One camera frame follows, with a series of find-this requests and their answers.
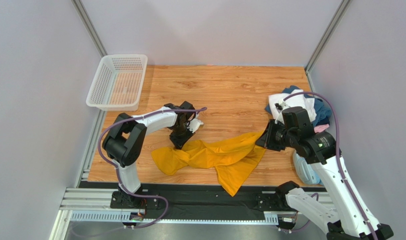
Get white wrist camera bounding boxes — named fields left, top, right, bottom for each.
left=187, top=118, right=204, bottom=133
left=275, top=99, right=290, bottom=124

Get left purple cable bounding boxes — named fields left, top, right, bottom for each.
left=97, top=106, right=208, bottom=229

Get white plastic basket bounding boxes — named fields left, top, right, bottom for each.
left=86, top=54, right=148, bottom=112

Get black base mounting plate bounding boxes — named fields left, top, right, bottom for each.
left=110, top=183, right=294, bottom=221

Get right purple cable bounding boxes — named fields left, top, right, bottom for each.
left=282, top=91, right=380, bottom=240

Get white t-shirt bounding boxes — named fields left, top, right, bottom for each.
left=267, top=89, right=317, bottom=123

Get purple cable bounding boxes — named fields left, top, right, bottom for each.
left=97, top=106, right=208, bottom=229
left=282, top=91, right=380, bottom=240

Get light blue headphones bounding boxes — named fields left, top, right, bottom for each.
left=293, top=150, right=324, bottom=186

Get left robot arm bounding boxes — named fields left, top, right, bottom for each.
left=98, top=101, right=204, bottom=197

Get blue t-shirt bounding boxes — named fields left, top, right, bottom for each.
left=265, top=85, right=332, bottom=126

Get yellow t-shirt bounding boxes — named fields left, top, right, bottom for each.
left=151, top=131, right=266, bottom=197

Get pink garment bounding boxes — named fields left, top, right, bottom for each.
left=314, top=124, right=330, bottom=133

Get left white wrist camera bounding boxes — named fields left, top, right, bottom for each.
left=187, top=118, right=204, bottom=133

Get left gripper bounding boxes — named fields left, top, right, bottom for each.
left=170, top=123, right=195, bottom=151

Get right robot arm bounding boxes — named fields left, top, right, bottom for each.
left=256, top=106, right=394, bottom=240

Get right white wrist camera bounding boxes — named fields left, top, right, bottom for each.
left=275, top=99, right=290, bottom=124

